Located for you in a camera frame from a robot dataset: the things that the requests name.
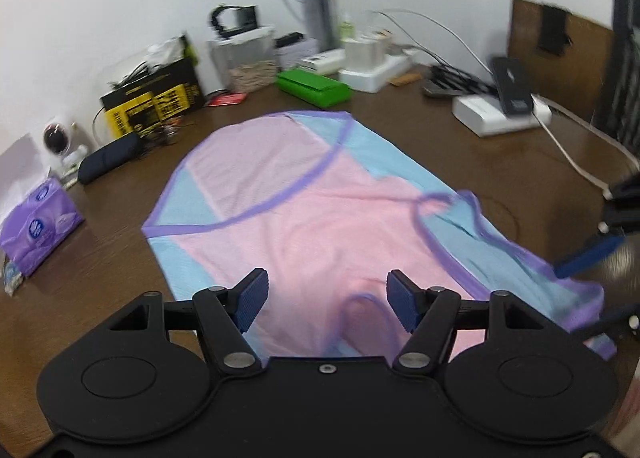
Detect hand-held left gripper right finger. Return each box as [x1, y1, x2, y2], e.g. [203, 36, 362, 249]
[386, 268, 548, 375]

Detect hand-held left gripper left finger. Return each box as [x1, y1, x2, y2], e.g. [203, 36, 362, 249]
[107, 267, 271, 379]

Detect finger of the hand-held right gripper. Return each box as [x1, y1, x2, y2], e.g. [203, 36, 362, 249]
[554, 177, 640, 280]
[570, 302, 640, 341]

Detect pink and blue mesh vest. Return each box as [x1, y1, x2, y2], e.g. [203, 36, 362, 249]
[141, 111, 618, 361]

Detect white power bank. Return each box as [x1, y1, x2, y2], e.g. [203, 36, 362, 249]
[452, 93, 552, 138]

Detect brown wooden board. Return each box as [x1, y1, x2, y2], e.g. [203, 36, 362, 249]
[509, 0, 615, 131]

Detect black magnetic power bank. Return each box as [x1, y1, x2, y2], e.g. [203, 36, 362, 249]
[489, 56, 535, 116]

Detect red flat packet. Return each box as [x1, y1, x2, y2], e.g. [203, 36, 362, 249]
[207, 93, 248, 108]

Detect dark blue pouch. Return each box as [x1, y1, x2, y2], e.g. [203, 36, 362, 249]
[78, 132, 143, 185]

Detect green case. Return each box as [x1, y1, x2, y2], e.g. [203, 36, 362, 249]
[276, 68, 353, 108]

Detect black and yellow cardboard box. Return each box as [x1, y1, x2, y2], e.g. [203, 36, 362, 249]
[100, 58, 206, 144]

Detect purple tissue pack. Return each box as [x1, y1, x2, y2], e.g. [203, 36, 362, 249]
[0, 133, 85, 279]

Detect white power strip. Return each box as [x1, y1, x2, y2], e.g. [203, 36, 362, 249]
[338, 54, 413, 92]

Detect clear container of nuts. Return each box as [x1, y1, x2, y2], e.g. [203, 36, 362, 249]
[207, 26, 278, 93]

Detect small printed packet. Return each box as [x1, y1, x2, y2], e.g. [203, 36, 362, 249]
[2, 258, 23, 296]

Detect small white device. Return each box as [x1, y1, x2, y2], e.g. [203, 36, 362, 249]
[300, 51, 346, 74]

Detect white jar with black lid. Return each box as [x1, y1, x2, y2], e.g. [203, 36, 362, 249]
[274, 32, 320, 70]

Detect crumpled white plastic bag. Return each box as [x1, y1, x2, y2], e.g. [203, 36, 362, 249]
[145, 33, 196, 69]

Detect black watch holder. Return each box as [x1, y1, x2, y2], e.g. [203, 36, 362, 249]
[209, 5, 261, 38]

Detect blue and grey water bottle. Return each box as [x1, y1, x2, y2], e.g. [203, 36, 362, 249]
[280, 0, 341, 52]

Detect thick white charging cable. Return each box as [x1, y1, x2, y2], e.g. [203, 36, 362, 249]
[530, 96, 640, 189]

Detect black cable bundle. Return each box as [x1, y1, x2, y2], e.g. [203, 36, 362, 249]
[422, 63, 501, 99]

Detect black bracket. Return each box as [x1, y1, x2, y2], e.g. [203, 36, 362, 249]
[537, 3, 572, 56]

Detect white security camera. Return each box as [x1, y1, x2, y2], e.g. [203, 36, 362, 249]
[42, 115, 91, 184]

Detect thin white charger cables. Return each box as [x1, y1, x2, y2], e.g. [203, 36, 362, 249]
[375, 10, 493, 74]

